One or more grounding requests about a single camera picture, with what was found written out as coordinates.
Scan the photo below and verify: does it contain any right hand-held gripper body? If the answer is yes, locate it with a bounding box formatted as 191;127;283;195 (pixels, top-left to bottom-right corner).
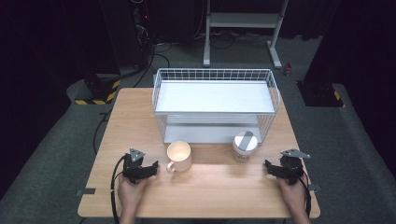
277;148;312;187

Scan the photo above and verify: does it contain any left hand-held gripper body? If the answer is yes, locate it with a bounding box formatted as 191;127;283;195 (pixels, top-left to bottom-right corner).
121;147;148;185

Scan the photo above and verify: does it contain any white ceramic mug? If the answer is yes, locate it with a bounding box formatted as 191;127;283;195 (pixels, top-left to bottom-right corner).
165;140;193;175

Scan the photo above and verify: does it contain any glass jar with white lid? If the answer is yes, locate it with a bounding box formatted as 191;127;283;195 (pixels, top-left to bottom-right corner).
232;131;260;163

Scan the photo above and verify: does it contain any white wire shelf rack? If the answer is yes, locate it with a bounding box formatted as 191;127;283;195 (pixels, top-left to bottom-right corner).
151;68;281;146

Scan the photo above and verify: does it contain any person's left hand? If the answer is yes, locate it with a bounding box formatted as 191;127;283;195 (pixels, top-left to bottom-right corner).
117;176;150;217

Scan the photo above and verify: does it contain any person's right hand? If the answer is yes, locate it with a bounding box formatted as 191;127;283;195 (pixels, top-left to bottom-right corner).
277;176;308;214

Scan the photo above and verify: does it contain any black yellow striped base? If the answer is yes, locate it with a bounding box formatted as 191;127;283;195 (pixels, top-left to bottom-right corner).
74;73;121;106
296;80;347;108

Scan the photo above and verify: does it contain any dark equipment rack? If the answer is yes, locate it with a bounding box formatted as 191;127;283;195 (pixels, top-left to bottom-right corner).
99;0;157;70

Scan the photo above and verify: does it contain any white metal stand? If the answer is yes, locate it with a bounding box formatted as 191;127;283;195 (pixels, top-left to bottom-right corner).
203;0;290;70

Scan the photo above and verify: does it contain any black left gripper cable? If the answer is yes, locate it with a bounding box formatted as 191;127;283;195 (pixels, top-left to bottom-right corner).
109;154;127;224

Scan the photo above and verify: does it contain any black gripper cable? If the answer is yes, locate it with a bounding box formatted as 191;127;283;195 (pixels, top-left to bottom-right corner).
299;173;313;218
109;154;127;224

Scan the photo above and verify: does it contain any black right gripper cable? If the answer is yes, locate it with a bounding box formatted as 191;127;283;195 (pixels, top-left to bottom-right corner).
299;173;313;218

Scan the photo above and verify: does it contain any black floor cable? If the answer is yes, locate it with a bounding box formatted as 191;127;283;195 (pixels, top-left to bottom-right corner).
92;108;114;155
133;43;173;89

